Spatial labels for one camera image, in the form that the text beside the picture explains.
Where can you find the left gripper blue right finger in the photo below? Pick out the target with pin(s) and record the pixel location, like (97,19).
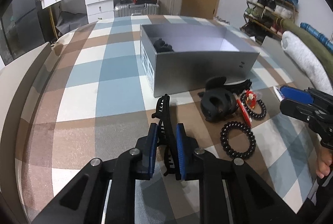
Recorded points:
(191,157)

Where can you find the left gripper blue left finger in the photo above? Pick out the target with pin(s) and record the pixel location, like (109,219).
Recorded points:
(139,162)

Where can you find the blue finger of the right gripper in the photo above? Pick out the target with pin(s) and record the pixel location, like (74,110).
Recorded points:
(296,110)
(296,95)

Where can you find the black hair claw clip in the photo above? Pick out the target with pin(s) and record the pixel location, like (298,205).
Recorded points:
(166,136)

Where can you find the person's right hand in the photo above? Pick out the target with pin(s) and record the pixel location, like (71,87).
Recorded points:
(324,160)

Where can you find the white rolled blanket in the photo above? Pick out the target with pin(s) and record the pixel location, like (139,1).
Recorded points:
(306,60)

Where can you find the black headband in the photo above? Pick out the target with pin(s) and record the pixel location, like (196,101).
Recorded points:
(238,88)

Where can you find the olive green blanket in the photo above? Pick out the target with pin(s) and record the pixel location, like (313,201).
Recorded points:
(324,56)

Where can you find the blue plaid cloth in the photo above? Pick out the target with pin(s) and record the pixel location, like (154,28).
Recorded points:
(318,35)

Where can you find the grey open cardboard box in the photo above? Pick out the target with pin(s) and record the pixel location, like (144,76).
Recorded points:
(200,52)

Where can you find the shoe rack with shoes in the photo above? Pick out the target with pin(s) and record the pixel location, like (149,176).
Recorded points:
(261,17)

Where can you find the silver lying suitcase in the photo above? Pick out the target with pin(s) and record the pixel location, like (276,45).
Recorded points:
(131,9)

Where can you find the grey bed footboard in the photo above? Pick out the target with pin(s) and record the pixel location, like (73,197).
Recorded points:
(16,80)

